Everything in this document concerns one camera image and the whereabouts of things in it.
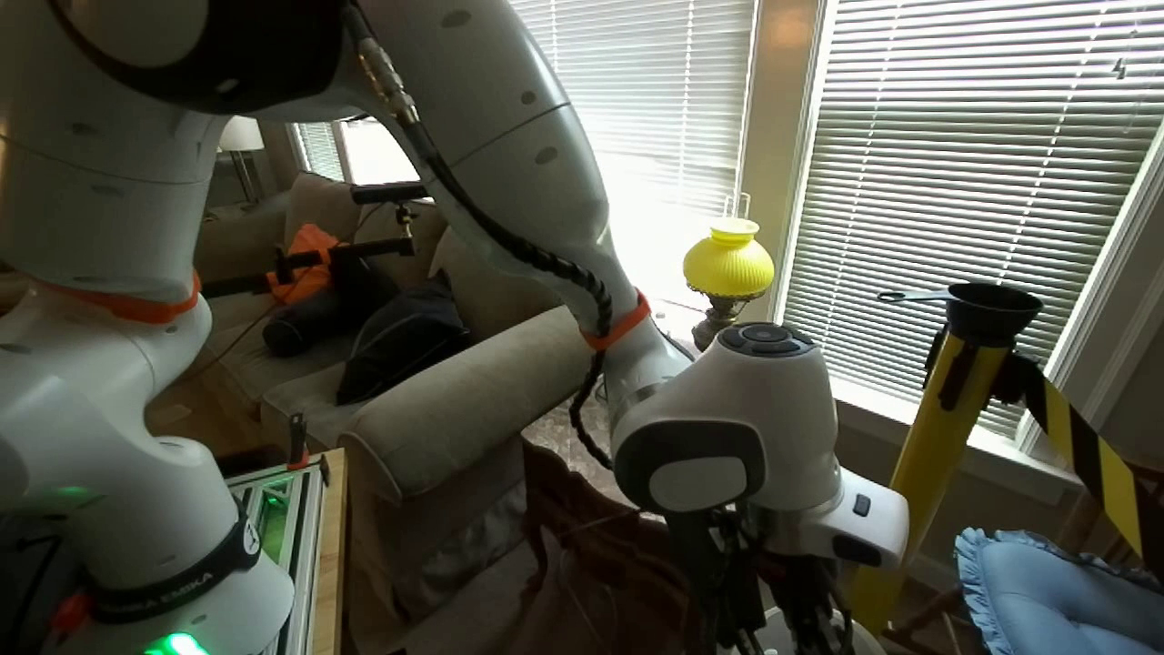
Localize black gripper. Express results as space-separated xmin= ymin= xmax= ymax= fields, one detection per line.
xmin=769 ymin=556 xmax=854 ymax=655

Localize marble top side table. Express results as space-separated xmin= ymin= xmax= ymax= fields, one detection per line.
xmin=522 ymin=396 xmax=683 ymax=655

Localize blue cloth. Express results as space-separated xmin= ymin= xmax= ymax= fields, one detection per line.
xmin=950 ymin=525 xmax=1164 ymax=655

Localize yellow black barrier tape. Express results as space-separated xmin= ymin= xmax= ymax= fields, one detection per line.
xmin=923 ymin=331 xmax=1151 ymax=559

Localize yellow shade oil lamp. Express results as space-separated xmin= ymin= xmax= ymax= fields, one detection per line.
xmin=680 ymin=214 xmax=777 ymax=351

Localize beige sofa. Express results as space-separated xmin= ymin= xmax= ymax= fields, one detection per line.
xmin=193 ymin=167 xmax=611 ymax=655

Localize wooden workbench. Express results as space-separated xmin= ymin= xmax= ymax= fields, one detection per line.
xmin=315 ymin=444 xmax=354 ymax=655

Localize black cushion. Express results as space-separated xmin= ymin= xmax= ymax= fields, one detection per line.
xmin=332 ymin=283 xmax=473 ymax=411

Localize wide white window blinds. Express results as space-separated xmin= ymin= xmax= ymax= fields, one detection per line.
xmin=774 ymin=0 xmax=1164 ymax=439

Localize narrow white window blinds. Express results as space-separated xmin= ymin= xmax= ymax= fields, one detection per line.
xmin=507 ymin=0 xmax=756 ymax=305

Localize dark rolled bundle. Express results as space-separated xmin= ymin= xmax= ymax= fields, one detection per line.
xmin=257 ymin=294 xmax=357 ymax=359

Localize black boom bar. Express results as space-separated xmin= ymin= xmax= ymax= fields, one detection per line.
xmin=351 ymin=178 xmax=429 ymax=208

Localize orange black tripod head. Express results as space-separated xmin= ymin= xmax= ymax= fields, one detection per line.
xmin=263 ymin=220 xmax=414 ymax=308

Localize small white table lamp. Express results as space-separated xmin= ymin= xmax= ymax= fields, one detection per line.
xmin=214 ymin=112 xmax=269 ymax=157

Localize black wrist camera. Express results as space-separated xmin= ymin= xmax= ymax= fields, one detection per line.
xmin=665 ymin=507 xmax=770 ymax=655

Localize orange cable strap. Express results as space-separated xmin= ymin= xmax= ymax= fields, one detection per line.
xmin=587 ymin=294 xmax=654 ymax=357

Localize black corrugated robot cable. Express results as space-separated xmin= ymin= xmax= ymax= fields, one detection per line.
xmin=343 ymin=0 xmax=622 ymax=473

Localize metal base rail plate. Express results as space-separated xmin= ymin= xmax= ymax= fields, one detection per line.
xmin=225 ymin=454 xmax=332 ymax=655

